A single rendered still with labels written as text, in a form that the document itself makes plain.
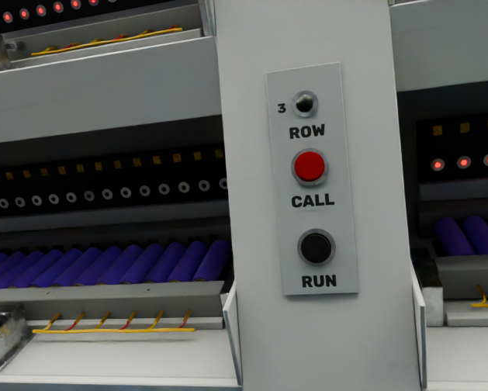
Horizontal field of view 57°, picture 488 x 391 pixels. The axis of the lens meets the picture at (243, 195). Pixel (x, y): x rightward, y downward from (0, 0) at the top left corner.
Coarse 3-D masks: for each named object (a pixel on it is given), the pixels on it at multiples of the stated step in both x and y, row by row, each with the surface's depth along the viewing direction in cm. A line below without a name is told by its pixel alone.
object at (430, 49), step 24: (408, 0) 27; (432, 0) 23; (456, 0) 23; (480, 0) 22; (408, 24) 23; (432, 24) 23; (456, 24) 23; (480, 24) 23; (408, 48) 24; (432, 48) 24; (456, 48) 23; (480, 48) 23; (408, 72) 24; (432, 72) 24; (456, 72) 24; (480, 72) 24
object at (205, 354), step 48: (48, 336) 33; (96, 336) 32; (144, 336) 31; (192, 336) 30; (0, 384) 29; (48, 384) 28; (96, 384) 27; (144, 384) 26; (192, 384) 26; (240, 384) 25
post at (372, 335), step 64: (256, 0) 25; (320, 0) 24; (384, 0) 23; (256, 64) 25; (384, 64) 23; (256, 128) 25; (384, 128) 23; (256, 192) 25; (384, 192) 23; (256, 256) 25; (384, 256) 23; (256, 320) 25; (320, 320) 24; (384, 320) 23; (256, 384) 25; (320, 384) 24; (384, 384) 23
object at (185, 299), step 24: (24, 288) 35; (48, 288) 34; (72, 288) 34; (96, 288) 33; (120, 288) 33; (144, 288) 32; (168, 288) 32; (192, 288) 31; (216, 288) 31; (24, 312) 34; (48, 312) 33; (72, 312) 33; (96, 312) 32; (120, 312) 32; (144, 312) 32; (168, 312) 31; (192, 312) 31; (216, 312) 30
